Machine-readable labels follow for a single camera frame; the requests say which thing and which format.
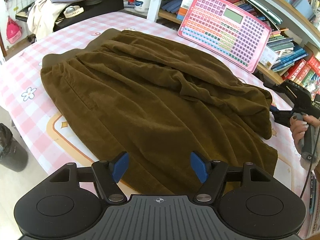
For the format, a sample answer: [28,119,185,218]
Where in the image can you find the brown corduroy pants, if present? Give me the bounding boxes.
[41,30,278,194]

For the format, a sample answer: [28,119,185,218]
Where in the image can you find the person right hand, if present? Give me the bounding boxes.
[290,115,319,171]

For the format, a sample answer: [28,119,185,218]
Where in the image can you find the red thick dictionary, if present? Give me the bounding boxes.
[282,59,306,81]

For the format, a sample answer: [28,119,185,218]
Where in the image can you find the pink keyboard learning tablet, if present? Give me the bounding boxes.
[178,0,271,73]

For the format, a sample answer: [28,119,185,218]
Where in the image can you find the black trash bin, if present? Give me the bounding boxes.
[0,123,28,172]

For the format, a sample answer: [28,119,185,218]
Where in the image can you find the pink checkered table mat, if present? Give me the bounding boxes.
[1,12,307,196]

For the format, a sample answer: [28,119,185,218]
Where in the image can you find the white wrist watch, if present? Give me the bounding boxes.
[63,5,84,18]

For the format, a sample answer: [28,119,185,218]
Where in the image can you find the pink backpack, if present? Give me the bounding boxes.
[6,16,22,44]

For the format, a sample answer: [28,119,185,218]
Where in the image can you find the cream white garment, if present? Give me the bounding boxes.
[27,0,69,41]

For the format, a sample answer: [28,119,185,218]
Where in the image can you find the black keyboard case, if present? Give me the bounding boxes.
[15,0,125,33]

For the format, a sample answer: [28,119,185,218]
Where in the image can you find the white pen holder jar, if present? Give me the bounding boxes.
[135,0,151,13]

